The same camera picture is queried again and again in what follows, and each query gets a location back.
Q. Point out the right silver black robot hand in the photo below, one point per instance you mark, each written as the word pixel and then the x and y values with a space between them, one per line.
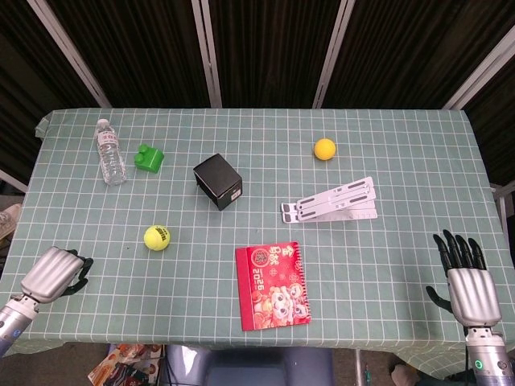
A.
pixel 474 293

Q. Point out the green toy building block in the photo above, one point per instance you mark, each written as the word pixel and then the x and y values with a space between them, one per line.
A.
pixel 149 160

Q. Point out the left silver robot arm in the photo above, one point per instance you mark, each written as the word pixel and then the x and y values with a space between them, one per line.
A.
pixel 14 321

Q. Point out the colourful printed bag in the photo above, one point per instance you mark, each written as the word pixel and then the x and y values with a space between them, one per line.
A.
pixel 124 368

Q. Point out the clear plastic water bottle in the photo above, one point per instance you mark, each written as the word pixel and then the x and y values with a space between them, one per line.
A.
pixel 110 157

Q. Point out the green checked tablecloth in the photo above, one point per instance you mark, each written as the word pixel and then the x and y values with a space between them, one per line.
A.
pixel 362 261

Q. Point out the yellow foam ball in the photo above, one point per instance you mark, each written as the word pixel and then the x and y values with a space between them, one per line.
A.
pixel 325 149

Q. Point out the black cardboard box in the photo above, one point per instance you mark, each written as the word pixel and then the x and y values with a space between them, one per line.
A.
pixel 217 177

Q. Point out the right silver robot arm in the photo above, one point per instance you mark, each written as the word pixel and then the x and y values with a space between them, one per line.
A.
pixel 484 354

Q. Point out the white screen frame post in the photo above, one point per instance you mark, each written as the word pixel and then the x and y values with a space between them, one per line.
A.
pixel 68 52
pixel 332 52
pixel 207 52
pixel 479 72

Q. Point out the grey metal table leg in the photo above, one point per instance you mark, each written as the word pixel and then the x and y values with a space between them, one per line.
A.
pixel 357 368

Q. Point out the dark brown screen panel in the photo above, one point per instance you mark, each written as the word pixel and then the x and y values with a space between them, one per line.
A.
pixel 24 80
pixel 410 48
pixel 273 48
pixel 141 48
pixel 499 120

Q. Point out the white shoe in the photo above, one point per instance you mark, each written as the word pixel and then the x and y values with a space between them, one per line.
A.
pixel 9 219

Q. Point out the white folding laptop stand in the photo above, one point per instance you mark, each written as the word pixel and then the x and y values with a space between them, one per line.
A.
pixel 334 199

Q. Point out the red spiral desk calendar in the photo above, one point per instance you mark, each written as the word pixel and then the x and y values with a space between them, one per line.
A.
pixel 273 289

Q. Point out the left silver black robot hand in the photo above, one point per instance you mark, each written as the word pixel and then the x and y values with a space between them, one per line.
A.
pixel 50 273

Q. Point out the yellow-green tennis ball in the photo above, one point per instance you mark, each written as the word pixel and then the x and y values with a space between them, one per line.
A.
pixel 157 238

